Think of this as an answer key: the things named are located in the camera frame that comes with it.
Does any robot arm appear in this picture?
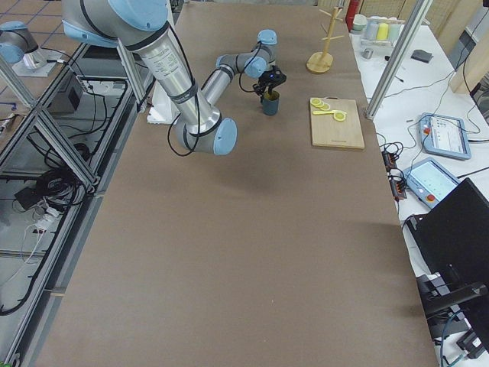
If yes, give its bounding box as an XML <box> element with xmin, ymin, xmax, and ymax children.
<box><xmin>62</xmin><ymin>0</ymin><xmax>287</xmax><ymax>155</ymax></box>

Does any teach pendant near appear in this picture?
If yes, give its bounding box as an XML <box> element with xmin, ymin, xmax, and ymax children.
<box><xmin>403</xmin><ymin>158</ymin><xmax>460</xmax><ymax>209</ymax></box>

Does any black notebook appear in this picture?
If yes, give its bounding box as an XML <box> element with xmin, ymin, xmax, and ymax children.
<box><xmin>410</xmin><ymin>49</ymin><xmax>433</xmax><ymax>63</ymax></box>

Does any lemon slice on knife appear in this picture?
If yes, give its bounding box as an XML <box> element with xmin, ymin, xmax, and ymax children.
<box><xmin>333</xmin><ymin>110</ymin><xmax>347</xmax><ymax>122</ymax></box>

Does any grey control box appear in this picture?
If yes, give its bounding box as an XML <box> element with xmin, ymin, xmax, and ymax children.
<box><xmin>48</xmin><ymin>81</ymin><xmax>83</xmax><ymax>113</ymax></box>

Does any wooden cutting board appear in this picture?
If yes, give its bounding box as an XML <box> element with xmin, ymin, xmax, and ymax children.
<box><xmin>309</xmin><ymin>97</ymin><xmax>364</xmax><ymax>150</ymax></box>

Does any teach pendant far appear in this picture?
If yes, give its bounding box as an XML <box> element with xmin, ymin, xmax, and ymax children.
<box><xmin>419</xmin><ymin>112</ymin><xmax>471</xmax><ymax>161</ymax></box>

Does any bundle of black cables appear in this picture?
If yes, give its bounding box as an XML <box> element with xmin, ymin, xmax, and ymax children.
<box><xmin>36</xmin><ymin>167</ymin><xmax>87</xmax><ymax>211</ymax></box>

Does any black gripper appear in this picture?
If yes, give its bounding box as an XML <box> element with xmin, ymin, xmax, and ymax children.
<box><xmin>254</xmin><ymin>66</ymin><xmax>287</xmax><ymax>102</ymax></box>

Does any wooden cup storage rack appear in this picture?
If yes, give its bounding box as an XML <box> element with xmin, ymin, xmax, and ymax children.
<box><xmin>306</xmin><ymin>5</ymin><xmax>343</xmax><ymax>74</ymax></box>

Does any small metal cup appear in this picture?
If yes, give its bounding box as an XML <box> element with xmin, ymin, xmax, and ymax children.
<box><xmin>362</xmin><ymin>48</ymin><xmax>374</xmax><ymax>60</ymax></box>

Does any aluminium frame post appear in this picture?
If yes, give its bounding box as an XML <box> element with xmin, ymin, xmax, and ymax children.
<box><xmin>365</xmin><ymin>0</ymin><xmax>432</xmax><ymax>120</ymax></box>

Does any teach pendant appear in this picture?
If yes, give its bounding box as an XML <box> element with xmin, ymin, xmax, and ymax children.
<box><xmin>419</xmin><ymin>112</ymin><xmax>471</xmax><ymax>161</ymax></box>
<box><xmin>403</xmin><ymin>158</ymin><xmax>460</xmax><ymax>209</ymax></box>

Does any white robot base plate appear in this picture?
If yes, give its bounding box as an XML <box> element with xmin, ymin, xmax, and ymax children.
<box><xmin>147</xmin><ymin>82</ymin><xmax>179</xmax><ymax>125</ymax></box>

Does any black monitor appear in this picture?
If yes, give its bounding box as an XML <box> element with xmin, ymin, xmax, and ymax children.
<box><xmin>404</xmin><ymin>177</ymin><xmax>489</xmax><ymax>337</ymax></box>

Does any tray with cups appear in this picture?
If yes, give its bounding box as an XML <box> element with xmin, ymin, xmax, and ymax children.
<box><xmin>360</xmin><ymin>16</ymin><xmax>405</xmax><ymax>47</ymax></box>

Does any yellow plastic knife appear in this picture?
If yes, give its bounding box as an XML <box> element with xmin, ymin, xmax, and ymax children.
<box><xmin>312</xmin><ymin>110</ymin><xmax>346</xmax><ymax>115</ymax></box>

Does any red fire extinguisher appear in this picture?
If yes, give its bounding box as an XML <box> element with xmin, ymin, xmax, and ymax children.
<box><xmin>345</xmin><ymin>0</ymin><xmax>361</xmax><ymax>23</ymax></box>

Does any lemon slice front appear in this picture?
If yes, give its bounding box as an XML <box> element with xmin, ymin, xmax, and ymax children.
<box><xmin>310</xmin><ymin>98</ymin><xmax>324</xmax><ymax>107</ymax></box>

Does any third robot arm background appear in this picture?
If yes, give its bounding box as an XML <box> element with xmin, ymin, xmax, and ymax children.
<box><xmin>1</xmin><ymin>21</ymin><xmax>39</xmax><ymax>64</ymax></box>

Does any black power strip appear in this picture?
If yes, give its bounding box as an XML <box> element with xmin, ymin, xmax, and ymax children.
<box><xmin>382</xmin><ymin>150</ymin><xmax>407</xmax><ymax>202</ymax></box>

